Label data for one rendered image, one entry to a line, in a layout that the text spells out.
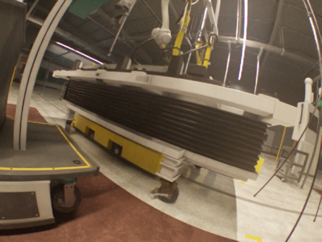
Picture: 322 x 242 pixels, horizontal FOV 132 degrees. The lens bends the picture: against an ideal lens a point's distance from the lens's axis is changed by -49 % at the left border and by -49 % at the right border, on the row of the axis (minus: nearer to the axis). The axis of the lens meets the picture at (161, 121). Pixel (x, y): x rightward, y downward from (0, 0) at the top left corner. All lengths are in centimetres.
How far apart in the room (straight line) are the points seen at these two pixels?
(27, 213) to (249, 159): 122
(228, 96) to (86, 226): 94
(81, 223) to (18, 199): 35
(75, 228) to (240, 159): 103
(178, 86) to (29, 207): 89
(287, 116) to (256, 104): 17
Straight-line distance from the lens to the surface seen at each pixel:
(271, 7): 1175
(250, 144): 100
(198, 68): 117
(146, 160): 136
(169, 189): 103
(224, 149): 99
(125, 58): 118
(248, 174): 102
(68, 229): 77
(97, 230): 78
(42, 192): 59
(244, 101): 70
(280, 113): 73
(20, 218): 67
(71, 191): 72
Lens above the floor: 62
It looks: 2 degrees down
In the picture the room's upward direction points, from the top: 16 degrees clockwise
